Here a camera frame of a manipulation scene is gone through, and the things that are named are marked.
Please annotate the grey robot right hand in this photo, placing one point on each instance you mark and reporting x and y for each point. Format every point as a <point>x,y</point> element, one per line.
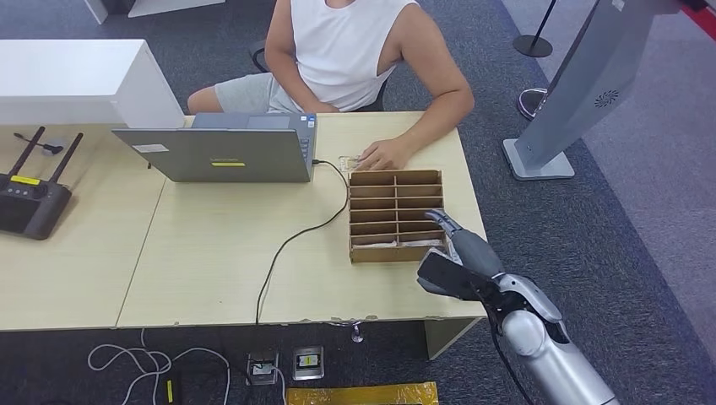
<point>475,251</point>

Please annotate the person's left hand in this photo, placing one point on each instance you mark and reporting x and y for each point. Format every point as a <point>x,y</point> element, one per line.
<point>389,155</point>

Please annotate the ID card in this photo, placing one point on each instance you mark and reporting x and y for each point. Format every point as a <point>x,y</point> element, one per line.
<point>348,163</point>

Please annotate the person's left forearm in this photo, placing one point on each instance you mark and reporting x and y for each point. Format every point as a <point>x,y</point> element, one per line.
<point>442,120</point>

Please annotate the person's right forearm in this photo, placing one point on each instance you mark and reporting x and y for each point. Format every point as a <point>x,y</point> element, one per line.
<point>288,84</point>

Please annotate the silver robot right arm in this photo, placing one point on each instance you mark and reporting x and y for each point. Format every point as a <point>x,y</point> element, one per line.
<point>537,341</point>

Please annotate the white room key card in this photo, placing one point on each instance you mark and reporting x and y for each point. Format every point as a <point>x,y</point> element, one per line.
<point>373,244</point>
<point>417,243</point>

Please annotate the cardboard card organizer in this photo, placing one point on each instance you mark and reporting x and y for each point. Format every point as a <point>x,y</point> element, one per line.
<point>386,254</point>

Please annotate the person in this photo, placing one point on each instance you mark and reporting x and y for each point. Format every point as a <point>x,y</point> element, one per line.
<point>341,50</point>

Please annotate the beige desk leg panel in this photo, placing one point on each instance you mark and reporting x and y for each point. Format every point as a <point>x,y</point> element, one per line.
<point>444,338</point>

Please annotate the grey laptop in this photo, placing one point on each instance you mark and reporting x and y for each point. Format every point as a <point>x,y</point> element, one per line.
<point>224,153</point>

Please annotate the yellow plastic sheet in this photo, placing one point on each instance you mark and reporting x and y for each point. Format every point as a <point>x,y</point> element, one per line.
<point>363,395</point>

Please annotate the grey kiosk stand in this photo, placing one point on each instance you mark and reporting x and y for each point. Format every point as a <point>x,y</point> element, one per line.
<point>582,84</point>

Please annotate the open floor socket box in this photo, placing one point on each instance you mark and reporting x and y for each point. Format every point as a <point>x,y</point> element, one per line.
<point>263,370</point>

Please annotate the white furniture panel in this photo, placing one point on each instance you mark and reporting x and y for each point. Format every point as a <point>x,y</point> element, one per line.
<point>168,7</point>

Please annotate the black device with yellow label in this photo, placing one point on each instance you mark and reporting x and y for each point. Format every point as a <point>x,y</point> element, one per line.
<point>170,391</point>

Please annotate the red barrier belt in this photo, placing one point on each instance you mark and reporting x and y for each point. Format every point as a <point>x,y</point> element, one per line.
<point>702,21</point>

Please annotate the white cabinet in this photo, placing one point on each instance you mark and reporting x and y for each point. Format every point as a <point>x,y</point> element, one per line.
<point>67,75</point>

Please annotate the black router with antennas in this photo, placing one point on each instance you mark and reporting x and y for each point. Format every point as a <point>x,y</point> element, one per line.
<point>31,209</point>

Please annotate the dark right wrist camera box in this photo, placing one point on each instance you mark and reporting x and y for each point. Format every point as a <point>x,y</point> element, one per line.
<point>447,277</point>

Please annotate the black stanchion post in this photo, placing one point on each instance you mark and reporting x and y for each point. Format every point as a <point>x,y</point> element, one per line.
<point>532,46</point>

